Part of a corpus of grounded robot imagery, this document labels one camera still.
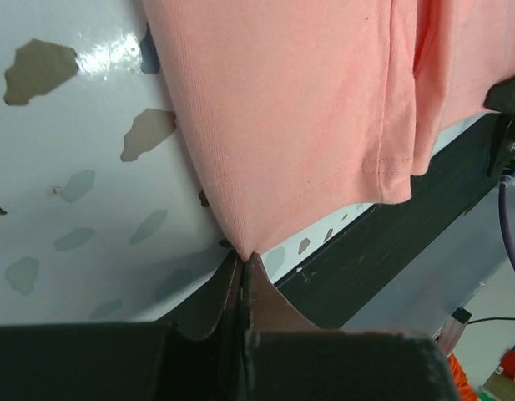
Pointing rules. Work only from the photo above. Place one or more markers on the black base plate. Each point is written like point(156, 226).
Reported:
point(338, 279)

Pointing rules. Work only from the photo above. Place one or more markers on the salmon pink t shirt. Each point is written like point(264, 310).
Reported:
point(293, 109)

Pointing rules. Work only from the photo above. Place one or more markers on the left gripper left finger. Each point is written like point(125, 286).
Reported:
point(201, 351)

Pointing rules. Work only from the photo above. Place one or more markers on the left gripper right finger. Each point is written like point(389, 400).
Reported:
point(277, 340)

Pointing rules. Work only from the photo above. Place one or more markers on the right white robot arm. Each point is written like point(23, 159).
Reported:
point(501, 98)

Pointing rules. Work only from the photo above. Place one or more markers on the clutter beyond table edge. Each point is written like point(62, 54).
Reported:
point(481, 369)

